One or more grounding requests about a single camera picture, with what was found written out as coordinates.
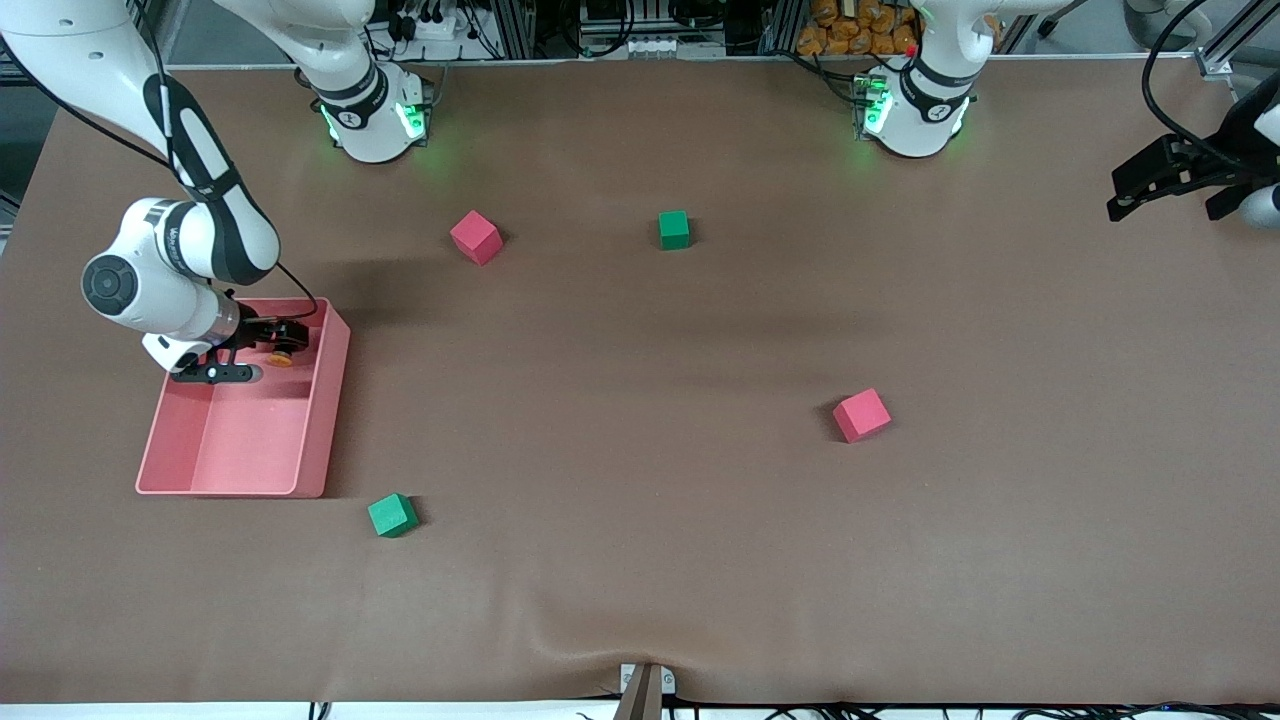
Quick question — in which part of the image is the pink plastic bin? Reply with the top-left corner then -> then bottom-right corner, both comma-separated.
135,296 -> 352,499

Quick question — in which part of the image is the pink foam cube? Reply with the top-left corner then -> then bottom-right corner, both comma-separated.
449,210 -> 504,267
832,388 -> 893,444

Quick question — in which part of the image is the bag of orange snacks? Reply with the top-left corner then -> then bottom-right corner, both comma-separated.
797,0 -> 919,58

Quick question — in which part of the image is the white power strip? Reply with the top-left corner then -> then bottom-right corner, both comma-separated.
395,8 -> 471,41

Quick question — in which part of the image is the brown table mat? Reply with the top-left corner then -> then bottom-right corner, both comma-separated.
0,55 -> 1280,706

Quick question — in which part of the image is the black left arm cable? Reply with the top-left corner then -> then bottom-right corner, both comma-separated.
1142,0 -> 1261,176

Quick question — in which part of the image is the aluminium frame strut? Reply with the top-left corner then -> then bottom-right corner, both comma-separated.
1195,0 -> 1280,81

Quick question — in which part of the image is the metal table edge bracket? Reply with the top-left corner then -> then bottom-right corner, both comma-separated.
619,662 -> 677,720

